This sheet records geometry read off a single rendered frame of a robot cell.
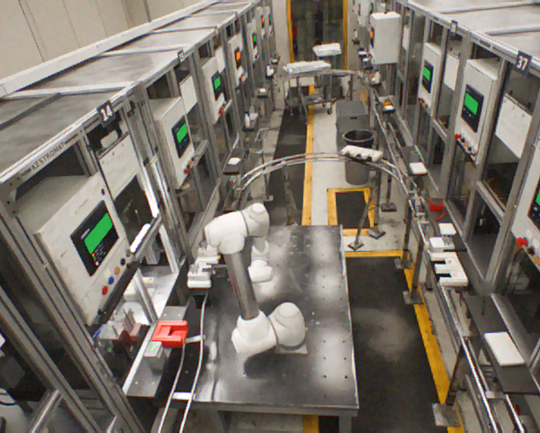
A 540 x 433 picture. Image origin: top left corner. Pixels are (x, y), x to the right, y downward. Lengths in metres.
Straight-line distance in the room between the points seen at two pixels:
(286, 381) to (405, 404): 1.01
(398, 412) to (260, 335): 1.19
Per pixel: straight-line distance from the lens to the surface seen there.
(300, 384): 2.10
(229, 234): 1.78
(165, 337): 2.06
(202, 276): 2.38
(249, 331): 1.99
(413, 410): 2.85
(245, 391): 2.12
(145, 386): 2.00
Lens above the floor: 2.47
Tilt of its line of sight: 34 degrees down
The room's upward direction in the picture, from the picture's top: 7 degrees counter-clockwise
